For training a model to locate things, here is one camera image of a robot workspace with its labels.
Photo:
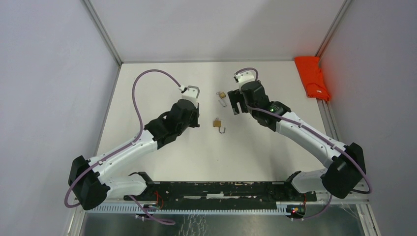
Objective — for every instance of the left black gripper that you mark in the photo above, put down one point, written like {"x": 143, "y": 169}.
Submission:
{"x": 195, "y": 122}

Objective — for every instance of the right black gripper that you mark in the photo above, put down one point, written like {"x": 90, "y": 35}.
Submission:
{"x": 236, "y": 96}

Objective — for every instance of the brass padlock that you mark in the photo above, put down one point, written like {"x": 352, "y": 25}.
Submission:
{"x": 217, "y": 123}
{"x": 221, "y": 95}

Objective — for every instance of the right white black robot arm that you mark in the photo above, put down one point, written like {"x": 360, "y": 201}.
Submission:
{"x": 279, "y": 118}

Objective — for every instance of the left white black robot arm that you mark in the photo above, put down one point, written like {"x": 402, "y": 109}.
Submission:
{"x": 93, "y": 180}

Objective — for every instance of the orange folded cloth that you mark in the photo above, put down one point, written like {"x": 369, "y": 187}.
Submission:
{"x": 312, "y": 78}

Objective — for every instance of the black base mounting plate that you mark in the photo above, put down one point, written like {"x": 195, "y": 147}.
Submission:
{"x": 183, "y": 195}

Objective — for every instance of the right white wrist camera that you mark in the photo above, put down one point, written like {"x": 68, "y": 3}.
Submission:
{"x": 244, "y": 77}

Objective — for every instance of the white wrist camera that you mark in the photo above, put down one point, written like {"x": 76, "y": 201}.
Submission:
{"x": 244, "y": 77}
{"x": 190, "y": 93}

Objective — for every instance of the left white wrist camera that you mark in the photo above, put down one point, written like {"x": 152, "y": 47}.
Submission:
{"x": 190, "y": 93}

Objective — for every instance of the white slotted cable duct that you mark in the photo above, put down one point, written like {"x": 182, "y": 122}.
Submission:
{"x": 125, "y": 208}

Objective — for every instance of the aluminium frame rails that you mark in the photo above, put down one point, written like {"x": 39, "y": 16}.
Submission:
{"x": 335, "y": 136}

